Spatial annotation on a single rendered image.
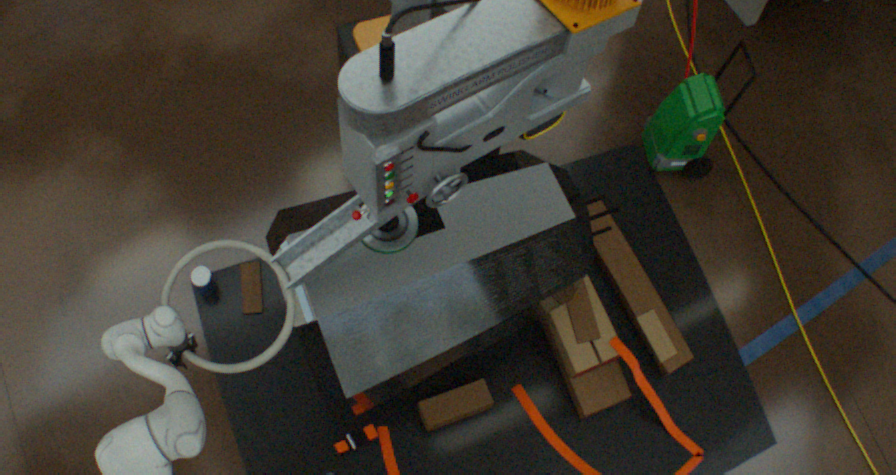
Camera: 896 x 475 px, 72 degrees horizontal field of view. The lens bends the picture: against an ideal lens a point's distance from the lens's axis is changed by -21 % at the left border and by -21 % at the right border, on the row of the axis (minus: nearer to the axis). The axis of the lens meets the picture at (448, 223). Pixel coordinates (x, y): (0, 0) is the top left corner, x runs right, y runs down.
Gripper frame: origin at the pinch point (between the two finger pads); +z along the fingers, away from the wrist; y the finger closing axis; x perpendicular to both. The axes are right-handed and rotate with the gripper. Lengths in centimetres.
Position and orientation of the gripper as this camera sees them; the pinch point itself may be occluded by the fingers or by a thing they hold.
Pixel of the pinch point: (187, 359)
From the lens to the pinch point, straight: 262.2
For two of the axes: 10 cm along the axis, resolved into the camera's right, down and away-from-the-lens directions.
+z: -1.4, 4.7, 8.7
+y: 6.4, -6.3, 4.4
